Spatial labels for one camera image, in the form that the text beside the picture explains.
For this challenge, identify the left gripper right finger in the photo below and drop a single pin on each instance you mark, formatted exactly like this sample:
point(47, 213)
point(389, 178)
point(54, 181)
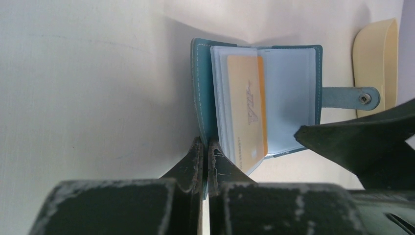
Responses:
point(240, 206)

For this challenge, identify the orange credit card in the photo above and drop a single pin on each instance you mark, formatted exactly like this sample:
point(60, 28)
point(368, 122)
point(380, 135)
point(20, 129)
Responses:
point(248, 110)

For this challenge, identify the blue leather card holder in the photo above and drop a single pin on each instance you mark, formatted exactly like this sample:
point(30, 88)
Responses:
point(294, 94)

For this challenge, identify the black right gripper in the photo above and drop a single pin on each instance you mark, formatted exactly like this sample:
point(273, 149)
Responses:
point(374, 148)

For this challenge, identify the beige oval tray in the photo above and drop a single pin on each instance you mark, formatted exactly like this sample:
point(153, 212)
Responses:
point(375, 62)

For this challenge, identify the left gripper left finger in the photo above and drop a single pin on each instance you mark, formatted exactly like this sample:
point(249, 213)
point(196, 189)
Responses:
point(169, 205)

